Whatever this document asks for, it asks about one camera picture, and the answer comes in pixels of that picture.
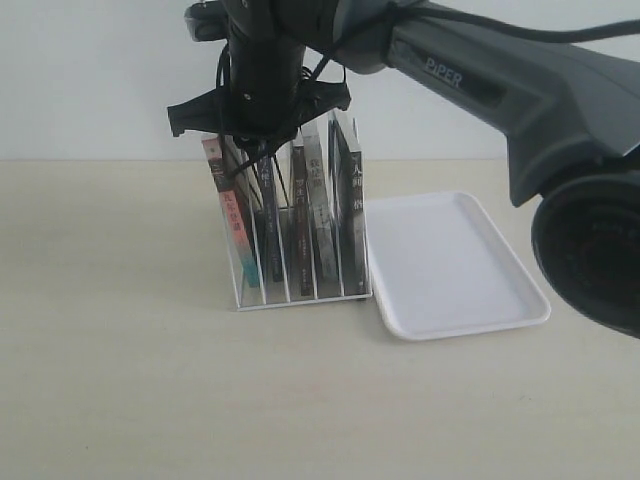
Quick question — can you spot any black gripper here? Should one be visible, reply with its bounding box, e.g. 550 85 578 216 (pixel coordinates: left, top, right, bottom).
167 44 350 142

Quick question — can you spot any blue moon cover book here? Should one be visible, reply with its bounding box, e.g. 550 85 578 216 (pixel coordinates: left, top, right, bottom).
241 139 284 283

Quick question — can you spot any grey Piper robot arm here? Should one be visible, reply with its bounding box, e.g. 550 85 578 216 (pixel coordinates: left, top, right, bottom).
167 1 639 337

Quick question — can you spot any pink spine book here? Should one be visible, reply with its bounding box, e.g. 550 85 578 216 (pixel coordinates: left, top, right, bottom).
201 133 260 288

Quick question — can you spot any dark brown spine book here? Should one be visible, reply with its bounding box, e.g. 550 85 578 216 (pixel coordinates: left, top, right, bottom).
290 135 314 297

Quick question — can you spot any black spine book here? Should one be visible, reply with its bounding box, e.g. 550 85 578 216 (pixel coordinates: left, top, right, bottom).
330 109 369 295

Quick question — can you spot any grey spine book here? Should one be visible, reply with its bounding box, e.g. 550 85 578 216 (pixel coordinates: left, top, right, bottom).
301 121 338 281

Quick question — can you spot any white plastic tray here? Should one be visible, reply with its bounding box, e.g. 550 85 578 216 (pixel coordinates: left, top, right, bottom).
365 191 551 341

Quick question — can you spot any white wire book rack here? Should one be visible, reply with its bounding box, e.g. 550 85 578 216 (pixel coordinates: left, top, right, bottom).
220 110 372 310

